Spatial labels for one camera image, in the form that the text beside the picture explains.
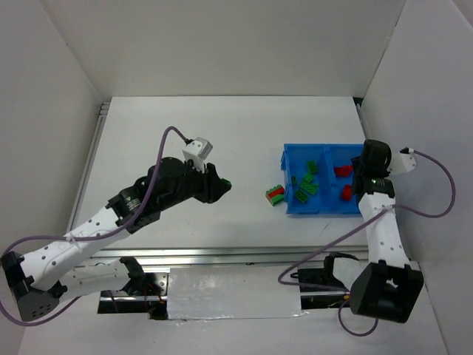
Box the blue plastic divided bin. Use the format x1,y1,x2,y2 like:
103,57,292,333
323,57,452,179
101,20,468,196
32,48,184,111
281,143,362,215

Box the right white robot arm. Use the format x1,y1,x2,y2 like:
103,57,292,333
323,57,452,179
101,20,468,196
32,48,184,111
324,140,423,323

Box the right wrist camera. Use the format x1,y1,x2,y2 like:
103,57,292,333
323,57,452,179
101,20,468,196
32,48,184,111
387,147,417,175

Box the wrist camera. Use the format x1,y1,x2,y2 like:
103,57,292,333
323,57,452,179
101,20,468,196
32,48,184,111
387,147,417,175
183,137,213,172

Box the green lego bricks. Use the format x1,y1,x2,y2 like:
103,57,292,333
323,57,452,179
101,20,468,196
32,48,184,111
306,160,319,175

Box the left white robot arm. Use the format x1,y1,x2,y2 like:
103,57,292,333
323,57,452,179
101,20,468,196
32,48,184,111
1,158,231,326

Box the green red layered lego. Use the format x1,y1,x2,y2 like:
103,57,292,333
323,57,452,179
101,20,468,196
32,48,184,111
265,185,285,206

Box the green small lego brick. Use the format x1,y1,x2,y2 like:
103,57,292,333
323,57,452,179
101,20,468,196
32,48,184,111
220,178,232,187

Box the red flower lego piece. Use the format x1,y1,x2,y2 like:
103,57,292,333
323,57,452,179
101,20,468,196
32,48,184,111
340,184,355,202

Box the red arch lego piece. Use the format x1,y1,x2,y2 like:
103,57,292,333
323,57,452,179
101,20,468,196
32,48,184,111
333,165,353,178

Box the silver tape cover plate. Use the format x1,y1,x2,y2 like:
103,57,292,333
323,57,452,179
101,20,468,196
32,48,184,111
167,266,304,320

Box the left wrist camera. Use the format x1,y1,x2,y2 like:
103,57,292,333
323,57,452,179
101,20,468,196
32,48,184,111
183,137,213,172

